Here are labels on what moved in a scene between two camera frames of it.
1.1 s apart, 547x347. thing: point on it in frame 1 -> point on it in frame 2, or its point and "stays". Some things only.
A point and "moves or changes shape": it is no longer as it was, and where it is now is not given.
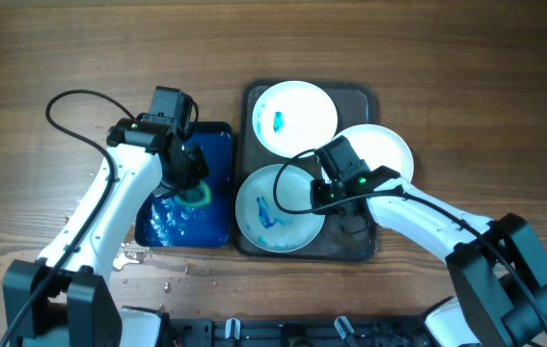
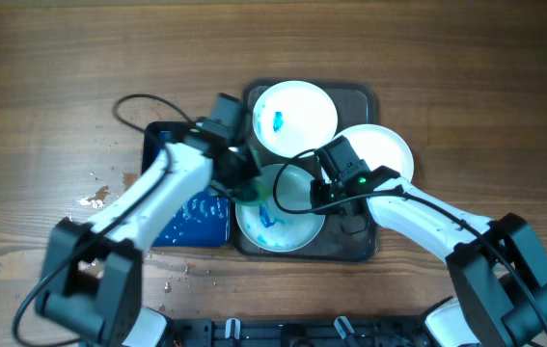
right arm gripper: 319,187 stays
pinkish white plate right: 376,146 stays
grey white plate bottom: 263,224 stays
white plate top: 292,116 stays
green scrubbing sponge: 197,196 moves or changes shape
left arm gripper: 200,168 -> 249,169
